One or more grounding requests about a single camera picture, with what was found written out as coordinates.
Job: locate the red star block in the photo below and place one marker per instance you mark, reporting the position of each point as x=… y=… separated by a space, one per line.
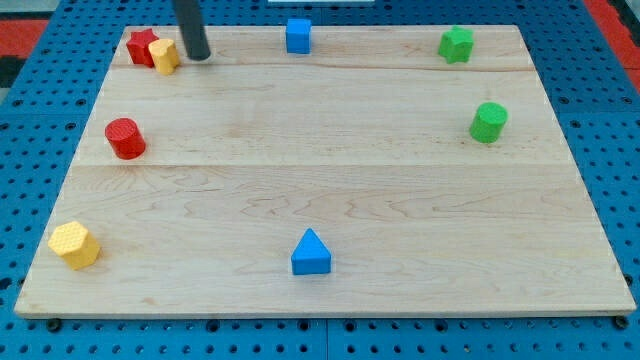
x=138 y=47

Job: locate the green star block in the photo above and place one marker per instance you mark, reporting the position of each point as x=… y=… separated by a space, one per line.
x=456 y=45

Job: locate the blue cube block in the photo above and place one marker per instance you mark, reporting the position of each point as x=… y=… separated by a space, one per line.
x=298 y=36

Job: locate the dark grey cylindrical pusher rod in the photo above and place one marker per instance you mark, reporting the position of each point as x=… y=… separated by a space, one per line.
x=190 y=21

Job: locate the yellow hexagon block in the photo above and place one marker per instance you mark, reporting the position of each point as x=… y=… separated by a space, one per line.
x=75 y=245

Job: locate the green cylinder block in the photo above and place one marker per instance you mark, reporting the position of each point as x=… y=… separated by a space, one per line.
x=488 y=123

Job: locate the yellow heart block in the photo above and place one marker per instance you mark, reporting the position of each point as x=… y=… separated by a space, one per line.
x=164 y=55

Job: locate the blue triangle block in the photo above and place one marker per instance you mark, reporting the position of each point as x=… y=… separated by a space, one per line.
x=310 y=256

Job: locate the red cylinder block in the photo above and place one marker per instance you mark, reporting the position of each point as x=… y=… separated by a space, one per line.
x=125 y=138

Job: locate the light wooden board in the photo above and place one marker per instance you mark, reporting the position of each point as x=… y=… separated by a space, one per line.
x=366 y=141

